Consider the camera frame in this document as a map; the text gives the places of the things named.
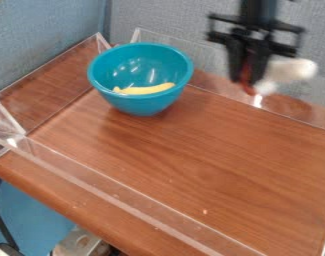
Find blue plastic bowl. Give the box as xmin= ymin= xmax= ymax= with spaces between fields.
xmin=88 ymin=42 xmax=194 ymax=116

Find plush mushroom toy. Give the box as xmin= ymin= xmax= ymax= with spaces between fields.
xmin=241 ymin=58 xmax=319 ymax=96

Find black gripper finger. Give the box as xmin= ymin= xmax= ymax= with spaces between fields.
xmin=226 ymin=37 xmax=248 ymax=83
xmin=250 ymin=42 xmax=272 ymax=85

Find clear acrylic barrier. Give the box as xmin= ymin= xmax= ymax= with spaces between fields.
xmin=0 ymin=29 xmax=325 ymax=256

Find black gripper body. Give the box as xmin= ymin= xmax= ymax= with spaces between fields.
xmin=208 ymin=13 xmax=305 ymax=58

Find yellow plush banana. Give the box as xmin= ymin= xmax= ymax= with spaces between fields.
xmin=113 ymin=82 xmax=176 ymax=95

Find white object under table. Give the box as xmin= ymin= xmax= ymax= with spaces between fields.
xmin=49 ymin=226 xmax=110 ymax=256

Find black stand leg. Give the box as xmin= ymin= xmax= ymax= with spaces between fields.
xmin=0 ymin=216 xmax=25 ymax=256

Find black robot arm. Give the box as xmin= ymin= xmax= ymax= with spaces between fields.
xmin=206 ymin=0 xmax=305 ymax=87

